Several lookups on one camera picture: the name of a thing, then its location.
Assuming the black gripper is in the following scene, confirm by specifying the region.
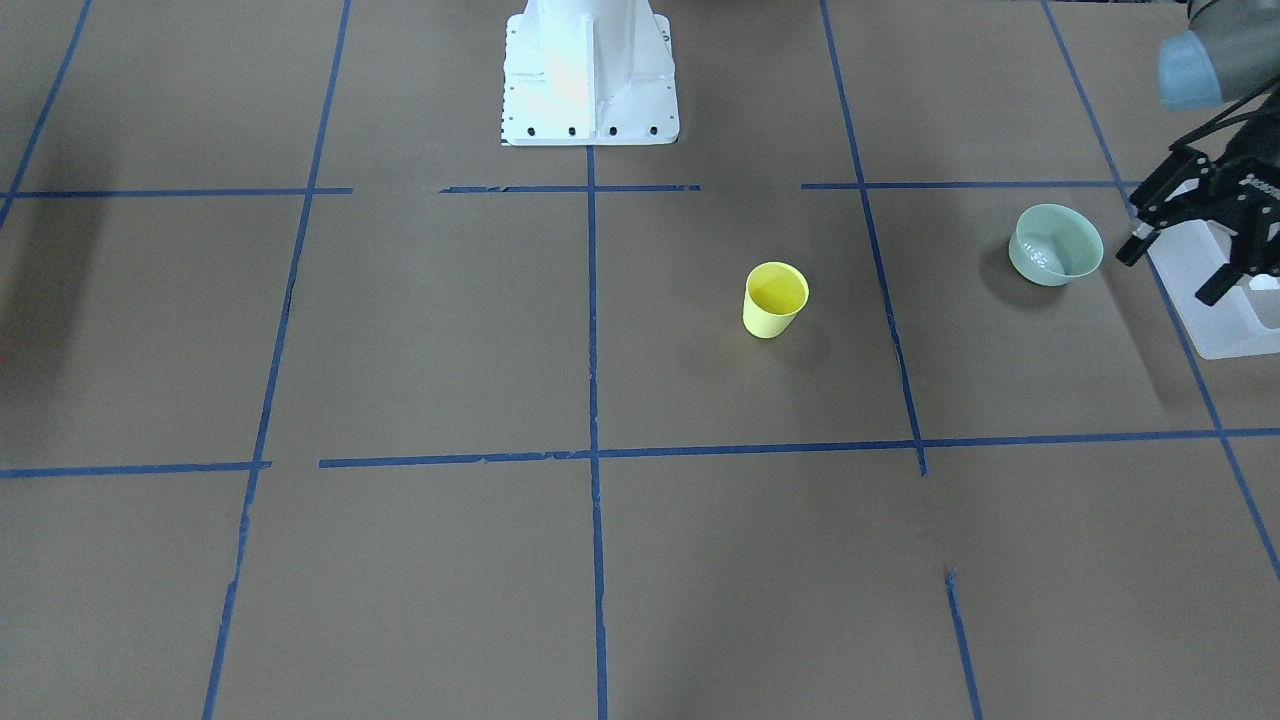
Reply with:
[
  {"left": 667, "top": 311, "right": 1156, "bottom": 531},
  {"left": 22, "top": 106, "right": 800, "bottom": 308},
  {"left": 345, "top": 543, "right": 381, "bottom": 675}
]
[{"left": 1116, "top": 85, "right": 1277, "bottom": 307}]

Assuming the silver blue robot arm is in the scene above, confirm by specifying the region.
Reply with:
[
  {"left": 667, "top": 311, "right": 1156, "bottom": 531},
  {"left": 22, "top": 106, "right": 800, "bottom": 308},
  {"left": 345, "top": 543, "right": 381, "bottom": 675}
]
[{"left": 1116, "top": 1, "right": 1279, "bottom": 304}]

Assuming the mint green bowl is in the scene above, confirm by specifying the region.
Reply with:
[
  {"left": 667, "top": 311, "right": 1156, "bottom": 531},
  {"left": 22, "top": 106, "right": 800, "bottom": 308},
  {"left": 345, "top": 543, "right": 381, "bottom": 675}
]
[{"left": 1007, "top": 204, "right": 1105, "bottom": 287}]

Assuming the clear plastic storage box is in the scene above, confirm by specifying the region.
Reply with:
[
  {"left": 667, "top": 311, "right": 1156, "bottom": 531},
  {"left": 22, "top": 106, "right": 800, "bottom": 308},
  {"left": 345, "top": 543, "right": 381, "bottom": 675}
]
[{"left": 1148, "top": 220, "right": 1279, "bottom": 360}]

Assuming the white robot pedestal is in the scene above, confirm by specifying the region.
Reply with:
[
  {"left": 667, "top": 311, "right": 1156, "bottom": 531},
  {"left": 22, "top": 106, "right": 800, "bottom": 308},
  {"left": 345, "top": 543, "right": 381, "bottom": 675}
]
[{"left": 500, "top": 1, "right": 681, "bottom": 147}]

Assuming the yellow plastic cup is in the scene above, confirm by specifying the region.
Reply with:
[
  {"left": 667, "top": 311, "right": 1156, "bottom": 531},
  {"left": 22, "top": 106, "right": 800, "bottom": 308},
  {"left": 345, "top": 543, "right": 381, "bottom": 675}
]
[{"left": 742, "top": 261, "right": 810, "bottom": 340}]

